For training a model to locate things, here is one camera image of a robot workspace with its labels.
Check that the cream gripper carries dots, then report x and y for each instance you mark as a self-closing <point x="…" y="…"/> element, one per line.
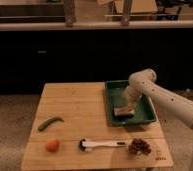
<point x="129" y="107"/>

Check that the wooden block eraser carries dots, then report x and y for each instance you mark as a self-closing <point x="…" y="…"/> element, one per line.
<point x="120" y="112"/>

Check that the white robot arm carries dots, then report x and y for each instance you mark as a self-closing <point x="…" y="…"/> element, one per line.
<point x="143" y="83"/>

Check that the brown grape bunch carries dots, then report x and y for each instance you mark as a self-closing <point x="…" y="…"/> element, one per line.
<point x="139" y="146"/>

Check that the wooden table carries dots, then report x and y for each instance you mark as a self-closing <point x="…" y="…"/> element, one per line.
<point x="82" y="106"/>

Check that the orange tomato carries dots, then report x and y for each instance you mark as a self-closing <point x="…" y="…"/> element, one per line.
<point x="52" y="145"/>

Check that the green chili pepper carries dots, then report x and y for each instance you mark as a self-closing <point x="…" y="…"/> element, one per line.
<point x="46" y="123"/>

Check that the white handled dish brush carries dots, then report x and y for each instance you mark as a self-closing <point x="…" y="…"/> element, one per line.
<point x="88" y="145"/>

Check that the right metal post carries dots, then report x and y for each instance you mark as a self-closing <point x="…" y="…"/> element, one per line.
<point x="127" y="5"/>

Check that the metal post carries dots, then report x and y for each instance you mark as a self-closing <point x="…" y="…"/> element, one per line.
<point x="127" y="5"/>
<point x="69" y="10"/>

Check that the left metal post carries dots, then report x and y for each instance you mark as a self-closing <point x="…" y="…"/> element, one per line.
<point x="69" y="10"/>

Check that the black cabinet wall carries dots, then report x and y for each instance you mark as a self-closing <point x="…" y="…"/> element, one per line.
<point x="30" y="59"/>

